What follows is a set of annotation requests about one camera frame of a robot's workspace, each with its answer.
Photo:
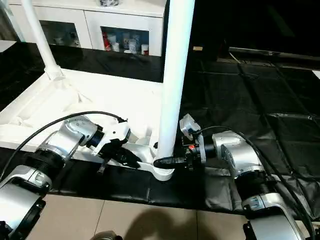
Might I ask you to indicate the white plastic table top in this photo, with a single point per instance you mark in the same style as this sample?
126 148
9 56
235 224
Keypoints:
90 105

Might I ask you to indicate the white plastic table leg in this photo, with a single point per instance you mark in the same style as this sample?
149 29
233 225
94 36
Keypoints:
40 40
176 75

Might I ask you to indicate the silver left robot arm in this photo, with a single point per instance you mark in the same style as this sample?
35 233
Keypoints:
60 145

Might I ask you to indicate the black work mat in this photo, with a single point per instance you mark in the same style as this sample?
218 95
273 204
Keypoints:
260 100

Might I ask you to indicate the glossy black long bar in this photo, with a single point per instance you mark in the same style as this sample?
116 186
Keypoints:
275 52

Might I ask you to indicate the white cabinet with glass doors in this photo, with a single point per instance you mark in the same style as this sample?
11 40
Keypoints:
90 17

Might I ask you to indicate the black cabinet with orange label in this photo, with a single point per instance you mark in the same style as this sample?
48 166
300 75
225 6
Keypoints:
250 22

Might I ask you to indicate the crumpled silver black object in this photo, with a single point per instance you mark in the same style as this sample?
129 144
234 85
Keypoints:
109 2

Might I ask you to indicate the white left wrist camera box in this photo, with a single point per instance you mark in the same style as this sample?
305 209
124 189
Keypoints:
114 135

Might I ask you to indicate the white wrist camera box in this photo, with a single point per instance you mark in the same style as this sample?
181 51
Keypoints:
189 125
114 135

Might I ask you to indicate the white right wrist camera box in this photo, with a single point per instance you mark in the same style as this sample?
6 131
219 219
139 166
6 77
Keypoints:
189 125

